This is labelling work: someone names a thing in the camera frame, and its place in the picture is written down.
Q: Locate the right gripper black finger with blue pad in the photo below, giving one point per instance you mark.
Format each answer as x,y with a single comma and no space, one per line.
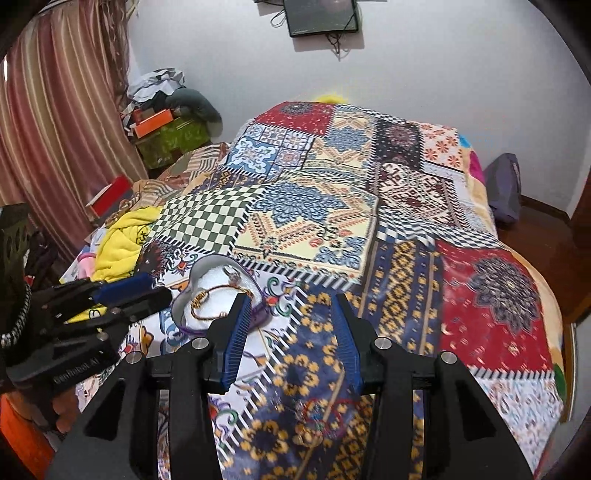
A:
465,436
116,435

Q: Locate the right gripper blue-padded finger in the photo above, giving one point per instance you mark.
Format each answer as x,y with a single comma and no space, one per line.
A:
123,290

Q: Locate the heart-shaped white jewelry box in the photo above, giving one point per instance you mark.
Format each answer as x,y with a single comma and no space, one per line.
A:
214,282

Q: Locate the yellow cloth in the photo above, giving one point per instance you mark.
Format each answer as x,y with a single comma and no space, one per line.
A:
121,245

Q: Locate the black studded object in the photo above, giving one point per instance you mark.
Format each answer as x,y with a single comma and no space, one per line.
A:
15,291

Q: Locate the red white box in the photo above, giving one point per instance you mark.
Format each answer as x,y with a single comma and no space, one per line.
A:
107,200

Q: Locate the green patterned storage box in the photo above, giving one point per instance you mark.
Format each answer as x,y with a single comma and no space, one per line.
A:
167,144

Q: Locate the red striped curtain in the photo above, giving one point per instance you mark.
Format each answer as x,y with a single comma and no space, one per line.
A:
63,88

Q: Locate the orange shoe box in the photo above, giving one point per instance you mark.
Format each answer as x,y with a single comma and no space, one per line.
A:
152,123

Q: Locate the pile of clothes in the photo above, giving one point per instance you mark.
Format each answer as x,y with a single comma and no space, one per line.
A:
165,89

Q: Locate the colourful patchwork bed quilt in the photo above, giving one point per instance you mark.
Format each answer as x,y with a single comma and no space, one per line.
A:
314,199

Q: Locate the grey purple backpack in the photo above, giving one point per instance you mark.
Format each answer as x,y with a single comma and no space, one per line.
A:
504,188

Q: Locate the black framed wall panel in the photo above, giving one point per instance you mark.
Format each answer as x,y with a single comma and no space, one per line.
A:
315,17

